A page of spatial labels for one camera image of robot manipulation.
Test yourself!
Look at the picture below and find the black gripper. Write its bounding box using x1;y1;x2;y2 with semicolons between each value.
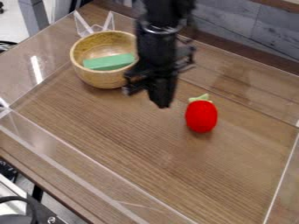
123;20;196;109

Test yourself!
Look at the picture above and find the red plush strawberry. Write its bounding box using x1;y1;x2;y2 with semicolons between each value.
184;94;219;133

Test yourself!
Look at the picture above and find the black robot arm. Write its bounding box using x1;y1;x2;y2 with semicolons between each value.
123;0;196;109

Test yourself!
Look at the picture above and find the green rectangular block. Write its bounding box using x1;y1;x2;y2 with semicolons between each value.
83;53;136;71

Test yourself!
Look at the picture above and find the wooden bowl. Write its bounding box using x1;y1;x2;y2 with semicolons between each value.
69;31;139;89

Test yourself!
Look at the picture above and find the clear acrylic tray wall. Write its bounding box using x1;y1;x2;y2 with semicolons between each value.
0;17;299;224

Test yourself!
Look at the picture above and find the black cable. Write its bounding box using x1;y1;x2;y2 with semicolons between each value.
0;196;40;224

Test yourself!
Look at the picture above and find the black metal bracket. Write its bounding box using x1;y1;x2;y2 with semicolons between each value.
25;196;68;224

